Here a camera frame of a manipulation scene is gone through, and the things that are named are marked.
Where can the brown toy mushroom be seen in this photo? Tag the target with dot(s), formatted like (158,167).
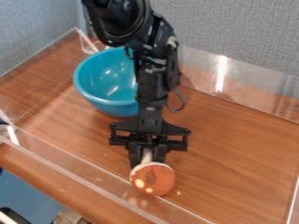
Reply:
(152,178)

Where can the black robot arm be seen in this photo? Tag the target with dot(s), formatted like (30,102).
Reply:
(126,23)

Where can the clear acrylic corner bracket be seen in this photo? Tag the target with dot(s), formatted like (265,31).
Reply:
(88,46)

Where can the blue plastic bowl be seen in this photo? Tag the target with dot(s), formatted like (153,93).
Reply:
(104,80)

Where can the clear acrylic barrier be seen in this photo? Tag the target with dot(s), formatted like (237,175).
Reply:
(81,183)
(249,85)

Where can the clear acrylic front barrier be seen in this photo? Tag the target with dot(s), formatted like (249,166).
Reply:
(81,183)

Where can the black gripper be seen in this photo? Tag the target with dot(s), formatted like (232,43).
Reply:
(169,138)

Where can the clear acrylic back barrier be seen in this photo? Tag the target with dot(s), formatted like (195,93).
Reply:
(249,85)

